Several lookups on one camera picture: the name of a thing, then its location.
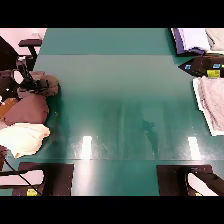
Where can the orange garment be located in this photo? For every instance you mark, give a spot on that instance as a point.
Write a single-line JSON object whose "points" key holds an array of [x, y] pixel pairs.
{"points": [[6, 105]]}

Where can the grey garment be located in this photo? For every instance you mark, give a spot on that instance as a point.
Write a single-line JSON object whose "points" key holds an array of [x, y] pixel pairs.
{"points": [[48, 85]]}

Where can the beige garment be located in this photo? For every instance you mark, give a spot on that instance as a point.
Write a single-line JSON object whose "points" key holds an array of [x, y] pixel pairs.
{"points": [[216, 38]]}

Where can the purple and white garment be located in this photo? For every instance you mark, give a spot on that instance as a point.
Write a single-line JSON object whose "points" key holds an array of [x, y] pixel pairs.
{"points": [[191, 40]]}

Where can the cream garment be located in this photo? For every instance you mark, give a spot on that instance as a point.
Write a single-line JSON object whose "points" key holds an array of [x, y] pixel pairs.
{"points": [[23, 138]]}

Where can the pink garment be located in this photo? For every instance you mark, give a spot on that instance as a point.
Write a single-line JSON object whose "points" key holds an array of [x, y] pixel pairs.
{"points": [[213, 100]]}

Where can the black stool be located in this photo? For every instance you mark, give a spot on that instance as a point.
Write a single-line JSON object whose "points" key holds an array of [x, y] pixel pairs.
{"points": [[30, 43]]}

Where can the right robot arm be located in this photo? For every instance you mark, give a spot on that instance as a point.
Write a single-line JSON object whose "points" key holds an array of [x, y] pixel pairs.
{"points": [[171, 180]]}

